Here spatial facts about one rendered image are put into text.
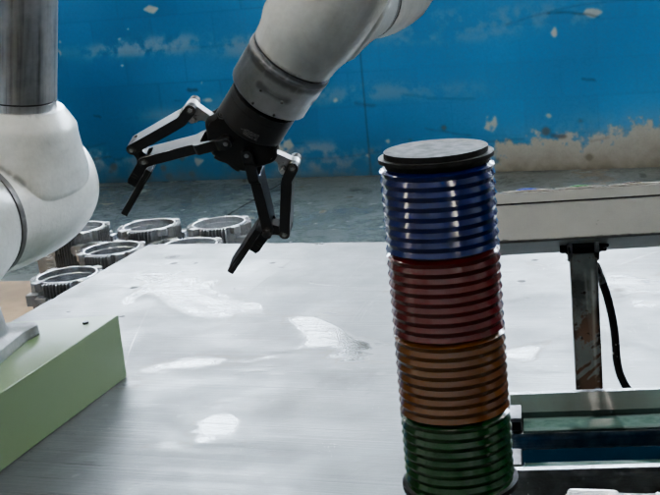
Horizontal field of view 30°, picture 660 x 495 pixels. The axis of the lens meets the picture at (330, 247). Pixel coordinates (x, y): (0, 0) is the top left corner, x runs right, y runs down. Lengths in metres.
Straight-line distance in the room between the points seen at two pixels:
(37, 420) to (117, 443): 0.10
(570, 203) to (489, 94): 5.64
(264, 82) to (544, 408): 0.43
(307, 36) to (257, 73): 0.07
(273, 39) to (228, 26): 6.02
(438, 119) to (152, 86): 1.77
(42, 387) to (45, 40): 0.44
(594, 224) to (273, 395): 0.51
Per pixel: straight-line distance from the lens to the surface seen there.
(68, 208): 1.64
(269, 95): 1.24
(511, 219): 1.17
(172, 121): 1.31
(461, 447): 0.65
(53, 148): 1.60
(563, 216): 1.17
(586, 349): 1.22
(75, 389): 1.52
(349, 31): 1.19
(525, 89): 6.77
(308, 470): 1.28
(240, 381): 1.56
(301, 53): 1.20
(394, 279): 0.64
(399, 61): 6.91
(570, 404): 1.07
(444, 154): 0.61
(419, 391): 0.65
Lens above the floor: 1.33
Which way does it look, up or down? 14 degrees down
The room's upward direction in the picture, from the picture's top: 6 degrees counter-clockwise
